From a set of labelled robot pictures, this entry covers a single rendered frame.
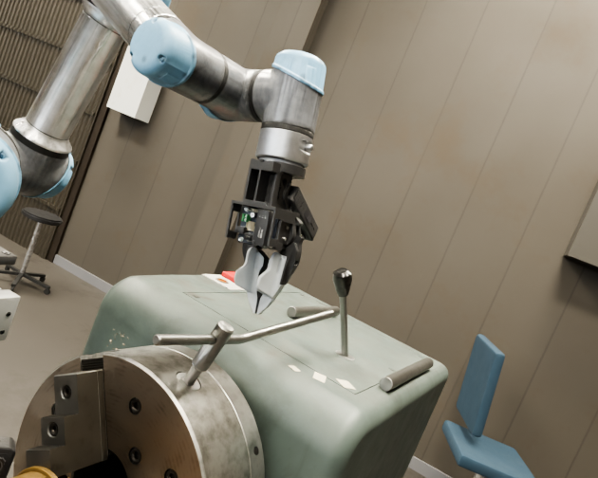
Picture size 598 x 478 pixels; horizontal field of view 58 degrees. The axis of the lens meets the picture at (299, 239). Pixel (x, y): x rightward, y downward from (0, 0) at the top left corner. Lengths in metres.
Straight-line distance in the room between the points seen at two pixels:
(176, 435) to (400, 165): 3.38
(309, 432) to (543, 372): 3.16
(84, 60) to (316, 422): 0.77
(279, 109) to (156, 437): 0.44
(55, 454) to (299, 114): 0.50
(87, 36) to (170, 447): 0.75
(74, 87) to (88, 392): 0.63
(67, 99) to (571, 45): 3.38
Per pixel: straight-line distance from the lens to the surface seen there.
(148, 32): 0.73
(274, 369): 0.79
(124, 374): 0.70
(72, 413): 0.70
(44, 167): 1.18
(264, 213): 0.71
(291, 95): 0.75
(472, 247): 3.78
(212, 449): 0.66
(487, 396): 3.23
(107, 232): 4.96
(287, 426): 0.76
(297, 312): 1.06
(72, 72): 1.13
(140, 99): 4.71
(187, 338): 0.61
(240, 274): 0.76
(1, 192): 0.66
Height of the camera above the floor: 1.51
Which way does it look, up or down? 6 degrees down
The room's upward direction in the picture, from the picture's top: 22 degrees clockwise
